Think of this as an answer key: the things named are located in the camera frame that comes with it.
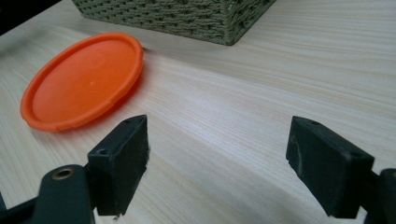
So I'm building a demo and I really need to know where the orange plastic plate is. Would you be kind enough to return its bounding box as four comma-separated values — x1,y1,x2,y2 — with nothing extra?
20,32,145,133

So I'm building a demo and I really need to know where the green woven basket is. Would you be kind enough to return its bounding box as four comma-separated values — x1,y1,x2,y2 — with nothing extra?
71,0,277,47

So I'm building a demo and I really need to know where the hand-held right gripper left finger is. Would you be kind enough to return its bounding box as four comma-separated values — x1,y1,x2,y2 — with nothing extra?
87,114,149,217

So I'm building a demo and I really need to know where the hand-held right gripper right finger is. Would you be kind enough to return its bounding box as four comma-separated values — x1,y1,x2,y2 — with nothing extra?
285,115,375,220

